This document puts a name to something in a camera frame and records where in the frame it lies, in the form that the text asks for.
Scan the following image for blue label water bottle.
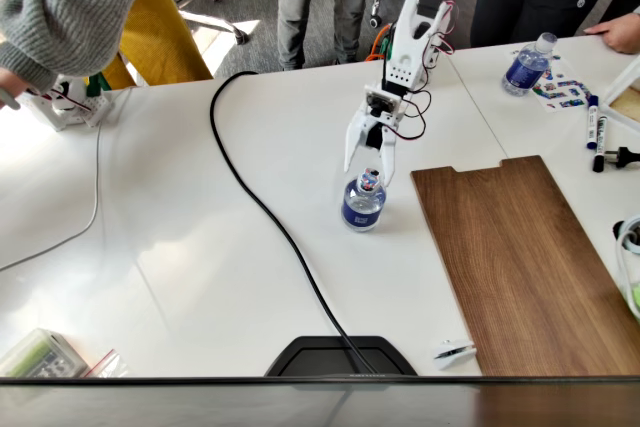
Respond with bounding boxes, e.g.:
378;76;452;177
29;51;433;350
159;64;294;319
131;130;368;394
341;165;388;233
501;31;559;98

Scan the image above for grey knit sweater forearm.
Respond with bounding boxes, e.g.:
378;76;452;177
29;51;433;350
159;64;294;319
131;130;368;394
0;0;146;94

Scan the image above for hand of black-trousered person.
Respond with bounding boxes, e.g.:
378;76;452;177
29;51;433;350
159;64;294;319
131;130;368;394
583;13;640;55

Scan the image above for hand of grey-sweater person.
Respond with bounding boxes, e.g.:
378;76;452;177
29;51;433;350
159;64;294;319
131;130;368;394
0;68;27;99

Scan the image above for grey trousered legs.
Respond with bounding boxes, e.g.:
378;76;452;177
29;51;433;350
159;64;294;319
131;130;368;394
274;0;379;71

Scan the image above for brown wooden board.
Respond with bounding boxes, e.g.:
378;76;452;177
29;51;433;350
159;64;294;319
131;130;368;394
410;155;640;377

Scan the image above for colourful sticker sheet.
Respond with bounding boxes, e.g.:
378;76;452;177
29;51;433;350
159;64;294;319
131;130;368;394
529;49;592;111

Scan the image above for blue whiteboard marker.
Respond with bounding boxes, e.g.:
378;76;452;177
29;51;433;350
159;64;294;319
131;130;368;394
584;93;602;151

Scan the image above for black whiteboard marker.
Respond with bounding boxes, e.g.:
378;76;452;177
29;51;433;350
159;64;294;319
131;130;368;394
592;116;611;174

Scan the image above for small white plastic clip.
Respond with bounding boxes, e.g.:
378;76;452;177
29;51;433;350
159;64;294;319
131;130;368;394
432;339;476;371

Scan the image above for yellow trousers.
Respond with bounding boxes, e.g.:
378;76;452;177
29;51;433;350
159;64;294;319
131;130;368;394
102;0;215;91

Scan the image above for white framed wooden panel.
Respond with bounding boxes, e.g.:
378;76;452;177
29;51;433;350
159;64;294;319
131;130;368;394
601;54;640;136

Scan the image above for loose black plug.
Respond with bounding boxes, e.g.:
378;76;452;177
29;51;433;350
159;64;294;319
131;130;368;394
603;145;640;169

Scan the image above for black Philips monitor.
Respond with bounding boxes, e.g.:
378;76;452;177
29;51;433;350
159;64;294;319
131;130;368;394
0;335;640;427

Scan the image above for clear zip bag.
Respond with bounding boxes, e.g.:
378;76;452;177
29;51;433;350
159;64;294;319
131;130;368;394
82;348;132;379

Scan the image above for clear plastic parts box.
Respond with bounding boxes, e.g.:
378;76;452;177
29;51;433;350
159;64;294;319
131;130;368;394
0;327;91;379

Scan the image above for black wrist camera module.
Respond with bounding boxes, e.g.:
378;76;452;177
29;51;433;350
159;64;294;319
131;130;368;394
367;91;396;118

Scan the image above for red black servo wire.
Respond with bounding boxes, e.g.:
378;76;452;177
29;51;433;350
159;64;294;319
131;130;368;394
396;89;433;141

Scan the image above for orange green cable bundle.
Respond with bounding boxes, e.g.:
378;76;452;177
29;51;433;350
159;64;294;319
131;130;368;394
367;24;397;63

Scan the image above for thick black cable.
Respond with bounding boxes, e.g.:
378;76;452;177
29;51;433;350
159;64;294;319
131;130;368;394
209;70;374;377

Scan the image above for grey white table cable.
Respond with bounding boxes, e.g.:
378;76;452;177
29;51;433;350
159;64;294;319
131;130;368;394
0;89;134;273

